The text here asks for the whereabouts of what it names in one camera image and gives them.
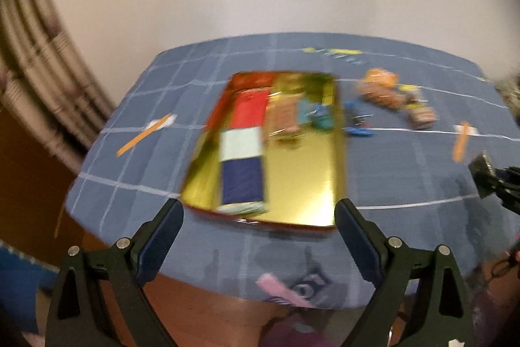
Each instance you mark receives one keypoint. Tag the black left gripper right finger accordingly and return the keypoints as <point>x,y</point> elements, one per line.
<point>363,239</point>

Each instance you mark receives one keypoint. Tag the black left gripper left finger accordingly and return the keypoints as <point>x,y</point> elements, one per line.
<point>154,239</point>

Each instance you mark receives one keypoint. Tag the white navy box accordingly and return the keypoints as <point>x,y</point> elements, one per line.
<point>241,171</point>

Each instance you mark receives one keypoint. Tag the blue clear candy wrapper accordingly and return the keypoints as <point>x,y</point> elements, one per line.
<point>316,115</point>

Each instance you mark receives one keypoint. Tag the clear fried snack bag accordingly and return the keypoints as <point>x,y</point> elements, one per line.
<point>381,96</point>

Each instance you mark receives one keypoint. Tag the orange tape strip right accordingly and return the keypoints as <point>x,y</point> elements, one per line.
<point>459,147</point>

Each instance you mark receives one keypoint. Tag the orange tape strip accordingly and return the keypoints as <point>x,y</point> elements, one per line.
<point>459,147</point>
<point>156,125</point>

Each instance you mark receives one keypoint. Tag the orange tape strip left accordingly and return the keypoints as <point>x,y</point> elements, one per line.
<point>156,125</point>

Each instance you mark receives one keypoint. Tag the blue grid tablecloth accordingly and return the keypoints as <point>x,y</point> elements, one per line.
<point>404,180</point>

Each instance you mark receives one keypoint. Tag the small blue candy packet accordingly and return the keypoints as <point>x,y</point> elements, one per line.
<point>355,121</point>

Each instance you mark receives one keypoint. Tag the yellow clear candy packet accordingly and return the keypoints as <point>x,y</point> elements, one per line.
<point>413,96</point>

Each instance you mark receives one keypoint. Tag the red gold tin box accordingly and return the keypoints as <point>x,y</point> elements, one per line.
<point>303,179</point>

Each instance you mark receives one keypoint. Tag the clear peanut snack bag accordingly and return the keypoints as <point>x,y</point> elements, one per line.
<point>281,118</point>

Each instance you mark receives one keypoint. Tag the red snack packet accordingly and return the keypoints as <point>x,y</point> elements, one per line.
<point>250,108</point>

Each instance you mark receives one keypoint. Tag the orange snack packet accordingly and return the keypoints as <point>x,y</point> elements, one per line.
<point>381,77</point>

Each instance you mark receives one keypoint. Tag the beige curtain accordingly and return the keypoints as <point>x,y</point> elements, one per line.
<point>46,83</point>

